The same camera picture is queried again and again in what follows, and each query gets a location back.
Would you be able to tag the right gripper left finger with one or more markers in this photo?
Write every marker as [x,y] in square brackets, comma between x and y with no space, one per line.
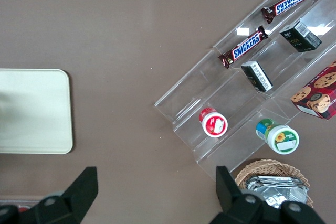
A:
[65,203]

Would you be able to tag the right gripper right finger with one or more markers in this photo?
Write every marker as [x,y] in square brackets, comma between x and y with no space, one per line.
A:
[236,203]

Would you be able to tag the oval tan wicker basket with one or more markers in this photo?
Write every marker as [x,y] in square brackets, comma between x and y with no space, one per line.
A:
[267,167]

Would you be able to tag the cream rectangular tray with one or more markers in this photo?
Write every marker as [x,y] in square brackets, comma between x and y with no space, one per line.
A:
[42,113]

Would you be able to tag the silver foil packets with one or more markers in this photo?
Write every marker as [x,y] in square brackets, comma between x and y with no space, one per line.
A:
[275,186]

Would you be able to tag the green lid snack cup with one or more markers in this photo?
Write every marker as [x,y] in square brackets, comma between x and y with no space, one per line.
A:
[281,137]

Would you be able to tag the red lid snack cup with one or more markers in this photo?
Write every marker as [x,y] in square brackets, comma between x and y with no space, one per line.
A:
[214,124]

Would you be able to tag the clear acrylic tiered shelf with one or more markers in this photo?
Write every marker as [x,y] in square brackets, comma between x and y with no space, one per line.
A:
[236,108]

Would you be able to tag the small black box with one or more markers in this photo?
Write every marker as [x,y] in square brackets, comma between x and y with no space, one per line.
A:
[256,77]
[299,37]

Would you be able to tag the red chocolate chip cookie box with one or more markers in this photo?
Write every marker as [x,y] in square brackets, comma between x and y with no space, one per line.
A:
[317,95]

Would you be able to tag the Snickers chocolate bar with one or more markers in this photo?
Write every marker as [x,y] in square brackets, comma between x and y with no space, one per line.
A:
[288,1]
[244,47]

